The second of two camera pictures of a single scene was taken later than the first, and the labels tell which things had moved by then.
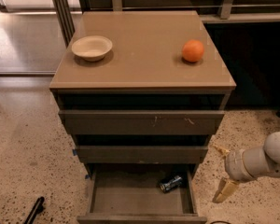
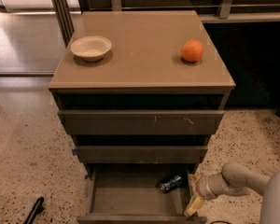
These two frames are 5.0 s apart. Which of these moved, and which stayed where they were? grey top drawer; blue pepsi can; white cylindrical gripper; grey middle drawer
Moved: white cylindrical gripper
Stayed: grey top drawer; blue pepsi can; grey middle drawer
